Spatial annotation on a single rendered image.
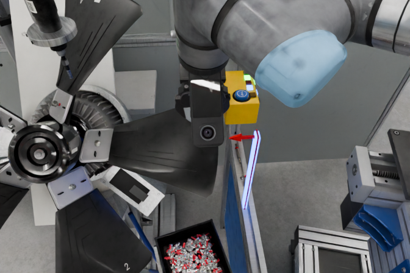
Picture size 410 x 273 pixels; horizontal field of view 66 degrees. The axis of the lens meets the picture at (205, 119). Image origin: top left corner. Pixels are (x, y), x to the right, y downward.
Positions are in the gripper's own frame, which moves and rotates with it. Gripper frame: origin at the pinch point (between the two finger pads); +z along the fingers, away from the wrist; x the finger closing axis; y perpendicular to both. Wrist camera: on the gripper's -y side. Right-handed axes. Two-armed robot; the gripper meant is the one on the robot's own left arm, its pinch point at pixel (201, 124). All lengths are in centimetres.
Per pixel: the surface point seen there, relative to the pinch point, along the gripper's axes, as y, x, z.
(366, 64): 59, -82, 66
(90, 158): -3.1, 22.9, 9.1
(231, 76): 30.7, -11.6, 30.9
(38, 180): -7.8, 31.9, 7.5
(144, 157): -3.4, 11.8, 8.7
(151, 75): 51, 18, 60
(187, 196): 15, 5, 139
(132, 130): 3.6, 14.8, 10.2
